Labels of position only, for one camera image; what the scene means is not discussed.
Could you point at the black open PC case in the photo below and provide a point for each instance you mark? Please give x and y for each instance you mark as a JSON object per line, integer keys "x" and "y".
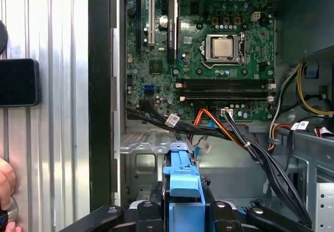
{"x": 100, "y": 86}

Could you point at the green motherboard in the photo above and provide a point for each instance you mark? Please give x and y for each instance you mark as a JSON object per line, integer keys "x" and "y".
{"x": 167, "y": 91}

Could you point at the round black knob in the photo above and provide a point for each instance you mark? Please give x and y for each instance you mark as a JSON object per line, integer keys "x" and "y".
{"x": 2, "y": 36}

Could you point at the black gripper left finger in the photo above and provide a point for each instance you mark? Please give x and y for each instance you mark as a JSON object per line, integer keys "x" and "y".
{"x": 156, "y": 211}

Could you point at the metal disk bay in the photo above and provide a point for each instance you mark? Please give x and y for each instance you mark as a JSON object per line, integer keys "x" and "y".
{"x": 146, "y": 144}

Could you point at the black expansion slot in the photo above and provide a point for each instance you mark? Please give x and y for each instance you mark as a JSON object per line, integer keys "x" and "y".
{"x": 138, "y": 21}

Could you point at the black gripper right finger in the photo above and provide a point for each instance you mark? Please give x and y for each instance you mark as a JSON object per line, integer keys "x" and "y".
{"x": 207, "y": 211}

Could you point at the metal optical drive cage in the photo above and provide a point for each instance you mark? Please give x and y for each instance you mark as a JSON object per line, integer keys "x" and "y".
{"x": 313, "y": 148}

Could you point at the white expansion slot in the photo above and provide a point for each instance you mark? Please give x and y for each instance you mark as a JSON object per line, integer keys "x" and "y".
{"x": 151, "y": 18}

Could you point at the silver CPU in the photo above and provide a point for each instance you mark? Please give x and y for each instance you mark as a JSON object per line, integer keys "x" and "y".
{"x": 224, "y": 47}

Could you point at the hard disk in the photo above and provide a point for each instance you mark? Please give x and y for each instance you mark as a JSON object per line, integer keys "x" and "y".
{"x": 182, "y": 182}

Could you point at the CPU socket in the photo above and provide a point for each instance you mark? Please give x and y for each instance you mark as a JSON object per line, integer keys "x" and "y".
{"x": 208, "y": 48}

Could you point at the grey power supply unit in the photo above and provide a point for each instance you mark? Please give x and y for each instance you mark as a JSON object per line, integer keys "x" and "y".
{"x": 305, "y": 15}

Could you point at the black graphics card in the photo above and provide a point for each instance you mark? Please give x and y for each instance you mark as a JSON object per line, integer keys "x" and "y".
{"x": 172, "y": 34}

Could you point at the black smartphone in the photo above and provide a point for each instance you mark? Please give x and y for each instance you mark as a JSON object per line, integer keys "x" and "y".
{"x": 18, "y": 83}

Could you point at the black RAM slot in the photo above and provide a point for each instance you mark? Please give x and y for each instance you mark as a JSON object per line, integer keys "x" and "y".
{"x": 224, "y": 96}
{"x": 224, "y": 83}

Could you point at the bare person hand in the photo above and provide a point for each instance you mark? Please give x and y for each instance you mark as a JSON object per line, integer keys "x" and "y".
{"x": 7, "y": 180}

